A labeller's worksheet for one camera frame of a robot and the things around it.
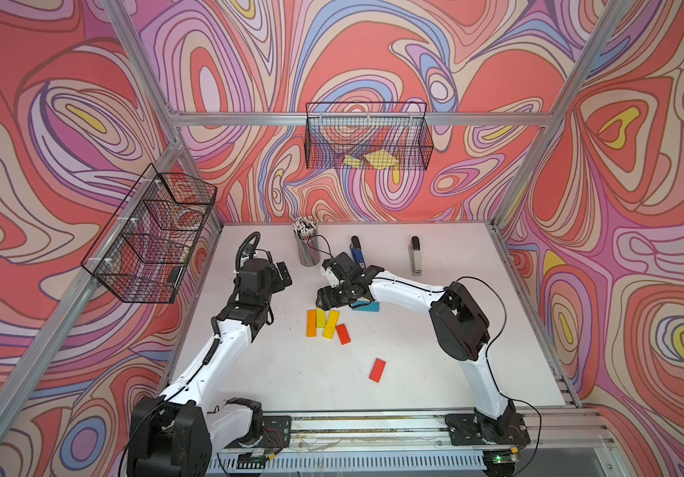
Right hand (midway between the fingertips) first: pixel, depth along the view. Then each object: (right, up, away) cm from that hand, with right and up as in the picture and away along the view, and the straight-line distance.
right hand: (327, 308), depth 92 cm
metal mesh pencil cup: (-7, +24, +1) cm, 25 cm away
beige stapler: (+31, +16, +13) cm, 38 cm away
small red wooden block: (+5, -8, -2) cm, 9 cm away
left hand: (-15, +13, -9) cm, 22 cm away
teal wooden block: (+11, +3, -14) cm, 19 cm away
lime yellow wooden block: (-2, -3, 0) cm, 4 cm away
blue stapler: (+10, +18, +15) cm, 26 cm away
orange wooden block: (-5, -4, -1) cm, 7 cm away
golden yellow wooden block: (+2, -4, +1) cm, 4 cm away
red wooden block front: (+15, -16, -9) cm, 24 cm away
